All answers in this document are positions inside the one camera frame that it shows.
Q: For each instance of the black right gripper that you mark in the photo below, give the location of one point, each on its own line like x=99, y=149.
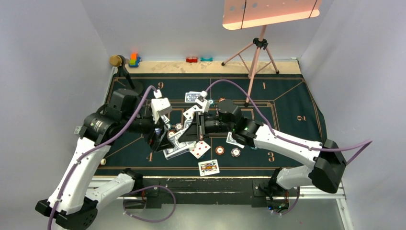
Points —
x=191, y=133

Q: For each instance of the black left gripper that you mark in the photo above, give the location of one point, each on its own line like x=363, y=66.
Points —
x=160, y=142

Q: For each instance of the white blue chips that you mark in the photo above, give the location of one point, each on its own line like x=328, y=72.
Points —
x=179, y=126

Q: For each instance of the face-up diamonds card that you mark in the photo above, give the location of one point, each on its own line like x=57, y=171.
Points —
x=200, y=149

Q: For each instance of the blue playing card deck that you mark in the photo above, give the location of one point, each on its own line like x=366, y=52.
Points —
x=178, y=148

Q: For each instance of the face-up spades card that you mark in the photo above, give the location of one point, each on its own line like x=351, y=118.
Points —
x=189, y=113

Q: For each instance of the orange poker chip stack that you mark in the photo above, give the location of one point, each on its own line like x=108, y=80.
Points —
x=219, y=150

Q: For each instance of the face-up king card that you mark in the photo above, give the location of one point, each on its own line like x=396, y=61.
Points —
x=207, y=168

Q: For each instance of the face-down cards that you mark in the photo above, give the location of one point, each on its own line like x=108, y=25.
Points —
x=190, y=97

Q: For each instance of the face-down card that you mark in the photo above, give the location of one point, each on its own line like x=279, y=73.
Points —
x=230, y=140

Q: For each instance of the pink white poker chip stack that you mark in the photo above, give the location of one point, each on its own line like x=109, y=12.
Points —
x=235, y=152

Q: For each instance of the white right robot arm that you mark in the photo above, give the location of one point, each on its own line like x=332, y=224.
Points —
x=321, y=164

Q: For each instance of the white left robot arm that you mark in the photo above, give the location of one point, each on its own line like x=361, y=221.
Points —
x=71, y=206

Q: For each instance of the green poker table mat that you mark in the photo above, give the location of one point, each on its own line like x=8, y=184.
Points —
x=283, y=99

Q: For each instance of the black microphone stand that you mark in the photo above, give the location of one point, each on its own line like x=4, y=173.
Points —
x=136, y=86

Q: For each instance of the red toy block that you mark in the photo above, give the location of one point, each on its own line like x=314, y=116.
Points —
x=192, y=59

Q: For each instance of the teal toy block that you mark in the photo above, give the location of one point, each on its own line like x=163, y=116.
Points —
x=206, y=59

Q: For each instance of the grey toy brick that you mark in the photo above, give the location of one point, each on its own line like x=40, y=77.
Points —
x=77, y=130

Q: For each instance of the colourful toy block stack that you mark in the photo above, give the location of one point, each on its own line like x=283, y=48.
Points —
x=134, y=60

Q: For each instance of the pink tripod stand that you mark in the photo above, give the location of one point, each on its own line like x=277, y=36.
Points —
x=261, y=44

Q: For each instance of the pink perforated board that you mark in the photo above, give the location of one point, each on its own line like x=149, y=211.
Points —
x=241, y=14

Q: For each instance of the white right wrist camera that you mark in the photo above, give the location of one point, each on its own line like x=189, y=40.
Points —
x=202, y=102

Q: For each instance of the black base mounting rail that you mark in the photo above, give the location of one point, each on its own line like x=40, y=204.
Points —
x=212, y=190

